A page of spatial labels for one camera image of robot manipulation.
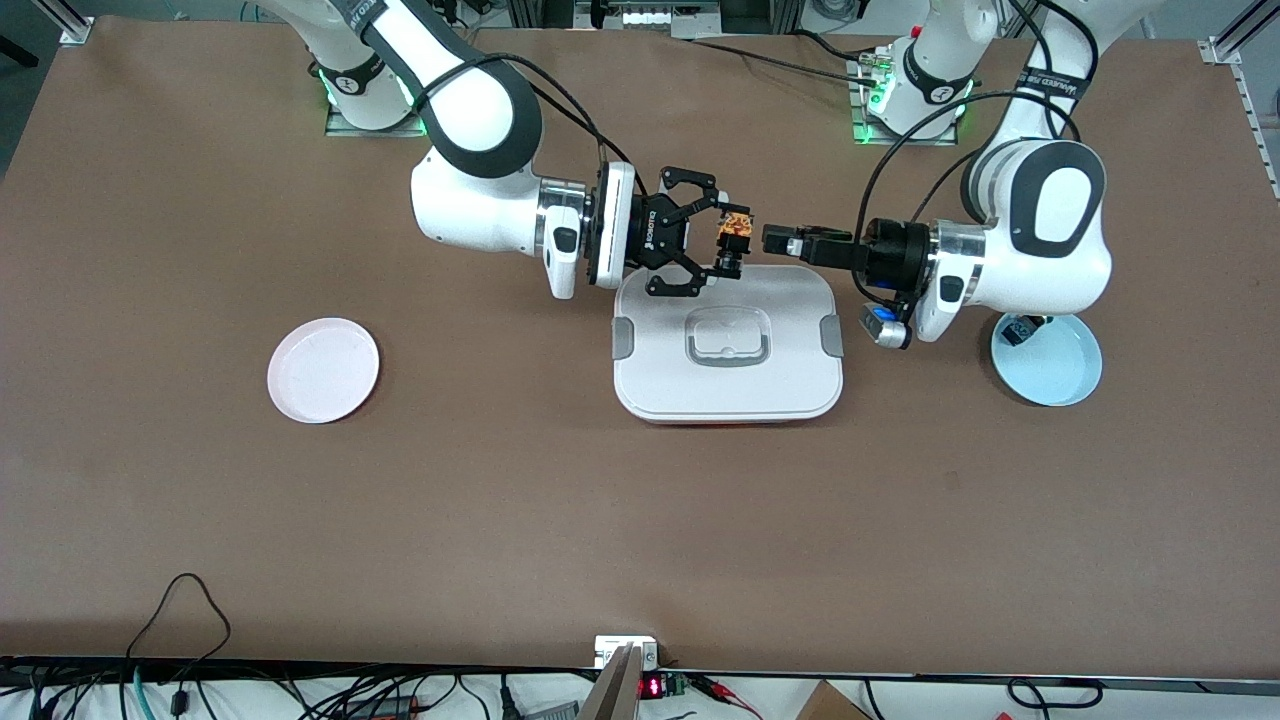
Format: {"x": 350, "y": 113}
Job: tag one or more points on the brown cardboard piece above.
{"x": 830, "y": 705}

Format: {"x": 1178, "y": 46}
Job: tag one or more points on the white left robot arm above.
{"x": 1080, "y": 270}

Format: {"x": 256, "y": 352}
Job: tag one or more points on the light blue round plate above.
{"x": 1050, "y": 375}

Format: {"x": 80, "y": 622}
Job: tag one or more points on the grey left arm base plate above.
{"x": 862, "y": 100}

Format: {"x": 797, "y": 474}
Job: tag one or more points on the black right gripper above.
{"x": 655, "y": 240}

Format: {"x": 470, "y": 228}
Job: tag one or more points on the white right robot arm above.
{"x": 480, "y": 100}

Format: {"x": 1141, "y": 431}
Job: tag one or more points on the white lidded lunch box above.
{"x": 730, "y": 375}

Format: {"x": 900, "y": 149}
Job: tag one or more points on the aluminium camera pole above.
{"x": 615, "y": 690}

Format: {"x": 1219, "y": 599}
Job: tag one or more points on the blue push-button switch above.
{"x": 1020, "y": 332}

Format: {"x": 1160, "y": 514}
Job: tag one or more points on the red digit display module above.
{"x": 655, "y": 687}

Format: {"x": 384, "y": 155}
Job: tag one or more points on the metal frame with white label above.
{"x": 650, "y": 18}

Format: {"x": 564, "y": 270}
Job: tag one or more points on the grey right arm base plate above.
{"x": 345, "y": 128}

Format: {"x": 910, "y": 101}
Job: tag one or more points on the white pole bracket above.
{"x": 605, "y": 650}

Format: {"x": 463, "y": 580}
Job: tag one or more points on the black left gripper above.
{"x": 893, "y": 255}

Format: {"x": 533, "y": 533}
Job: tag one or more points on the perforated aluminium side rail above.
{"x": 1260, "y": 130}

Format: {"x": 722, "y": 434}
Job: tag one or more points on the orange push-button switch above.
{"x": 735, "y": 235}

